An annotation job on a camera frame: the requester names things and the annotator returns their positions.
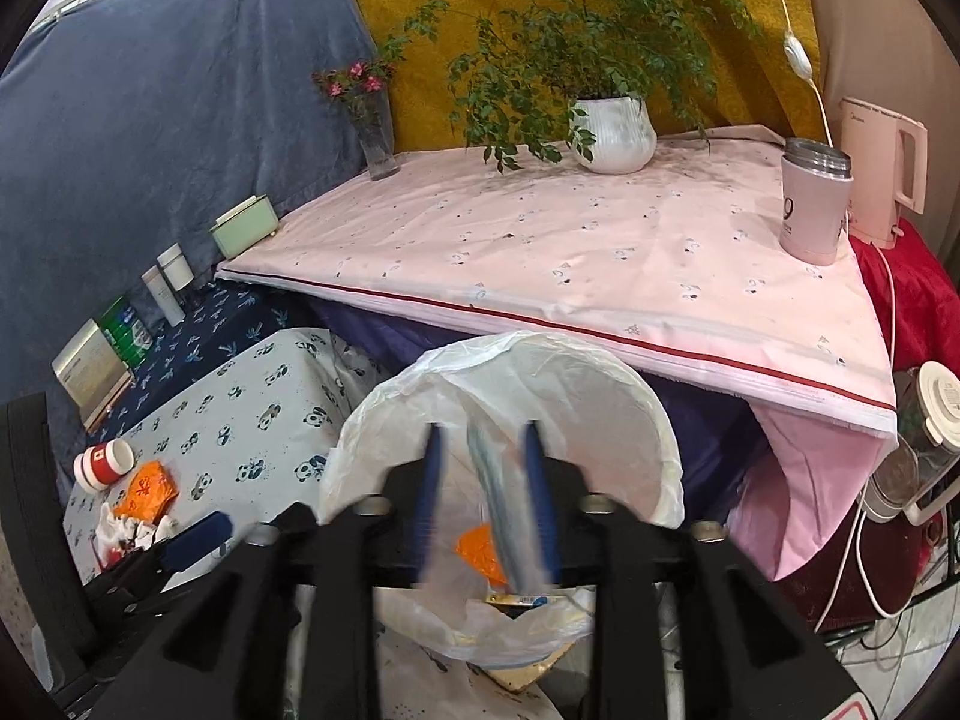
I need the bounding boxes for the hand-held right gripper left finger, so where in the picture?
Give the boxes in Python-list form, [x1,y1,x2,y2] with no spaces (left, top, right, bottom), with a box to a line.
[105,426,452,720]

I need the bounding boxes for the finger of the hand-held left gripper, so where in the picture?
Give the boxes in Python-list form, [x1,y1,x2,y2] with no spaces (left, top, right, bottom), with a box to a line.
[86,511,235,605]

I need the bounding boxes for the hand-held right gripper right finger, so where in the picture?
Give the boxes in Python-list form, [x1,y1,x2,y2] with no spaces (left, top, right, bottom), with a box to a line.
[523,424,863,720]

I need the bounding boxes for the grey plastic wrapper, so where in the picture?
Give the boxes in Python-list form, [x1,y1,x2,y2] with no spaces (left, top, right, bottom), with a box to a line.
[469,420,542,595]

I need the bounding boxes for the orange wrapper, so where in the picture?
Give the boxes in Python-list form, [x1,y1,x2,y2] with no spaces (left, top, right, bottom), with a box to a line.
[455,525,512,590]
[112,461,179,523]

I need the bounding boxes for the bin with white bag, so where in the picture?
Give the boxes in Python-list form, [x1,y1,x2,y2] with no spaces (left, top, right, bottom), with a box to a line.
[319,330,685,672]

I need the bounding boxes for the crumpled white tissue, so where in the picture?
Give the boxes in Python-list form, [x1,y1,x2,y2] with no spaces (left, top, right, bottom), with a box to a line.
[94,502,181,565]

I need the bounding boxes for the red and white cup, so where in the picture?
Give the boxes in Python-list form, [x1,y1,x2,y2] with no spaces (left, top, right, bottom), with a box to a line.
[73,439,136,494]

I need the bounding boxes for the panda printed sheet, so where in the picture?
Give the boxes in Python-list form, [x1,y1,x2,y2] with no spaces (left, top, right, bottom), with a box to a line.
[64,326,391,593]

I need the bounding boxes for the beige box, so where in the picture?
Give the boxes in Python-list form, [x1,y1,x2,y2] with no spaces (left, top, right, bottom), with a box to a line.
[51,319,133,433]

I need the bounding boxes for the dark blue printed cloth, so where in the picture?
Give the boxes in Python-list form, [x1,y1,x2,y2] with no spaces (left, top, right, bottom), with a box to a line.
[86,281,316,443]

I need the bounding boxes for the green carton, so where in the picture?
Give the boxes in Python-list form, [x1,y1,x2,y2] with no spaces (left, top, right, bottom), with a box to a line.
[96,295,155,370]

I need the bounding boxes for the white bottle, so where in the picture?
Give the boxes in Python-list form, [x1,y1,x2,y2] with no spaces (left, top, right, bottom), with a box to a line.
[142,266,185,328]
[157,243,196,290]

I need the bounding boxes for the pink tablecloth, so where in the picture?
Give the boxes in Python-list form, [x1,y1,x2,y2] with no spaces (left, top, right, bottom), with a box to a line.
[217,124,899,580]

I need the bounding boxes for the light green box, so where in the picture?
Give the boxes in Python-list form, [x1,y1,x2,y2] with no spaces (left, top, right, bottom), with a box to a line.
[210,193,280,260]

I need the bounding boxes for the glass vase with flowers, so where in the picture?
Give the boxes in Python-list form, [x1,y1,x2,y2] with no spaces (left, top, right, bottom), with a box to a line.
[311,60,402,181]

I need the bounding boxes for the plant in white pot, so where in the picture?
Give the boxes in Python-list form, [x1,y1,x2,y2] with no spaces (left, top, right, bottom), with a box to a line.
[375,0,766,175]

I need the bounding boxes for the pink thermos cup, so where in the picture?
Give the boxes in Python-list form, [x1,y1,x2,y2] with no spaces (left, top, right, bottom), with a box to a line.
[778,138,854,266]

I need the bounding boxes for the glass jar with white lid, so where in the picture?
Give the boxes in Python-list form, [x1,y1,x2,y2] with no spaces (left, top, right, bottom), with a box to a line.
[859,360,960,526]

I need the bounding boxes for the blue blanket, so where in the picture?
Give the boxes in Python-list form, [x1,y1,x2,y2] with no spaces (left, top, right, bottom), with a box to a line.
[0,0,376,466]

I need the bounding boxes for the red cloth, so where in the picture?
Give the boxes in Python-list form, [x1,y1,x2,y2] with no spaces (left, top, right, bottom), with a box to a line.
[772,217,960,631]

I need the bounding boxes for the yellow curtain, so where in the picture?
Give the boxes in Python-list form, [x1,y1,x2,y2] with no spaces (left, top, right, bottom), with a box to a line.
[330,0,822,155]

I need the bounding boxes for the pink electric kettle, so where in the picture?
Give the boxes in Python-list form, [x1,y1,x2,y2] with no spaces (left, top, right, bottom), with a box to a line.
[838,96,929,250]

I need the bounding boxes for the beige curtain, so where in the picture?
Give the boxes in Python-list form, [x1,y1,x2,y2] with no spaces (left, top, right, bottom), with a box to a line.
[795,0,960,226]

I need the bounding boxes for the white power cable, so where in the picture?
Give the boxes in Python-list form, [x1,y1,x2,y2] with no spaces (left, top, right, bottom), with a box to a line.
[814,217,914,635]

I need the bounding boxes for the white cable with switch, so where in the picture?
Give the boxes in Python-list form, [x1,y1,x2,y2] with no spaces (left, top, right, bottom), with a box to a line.
[754,0,837,147]

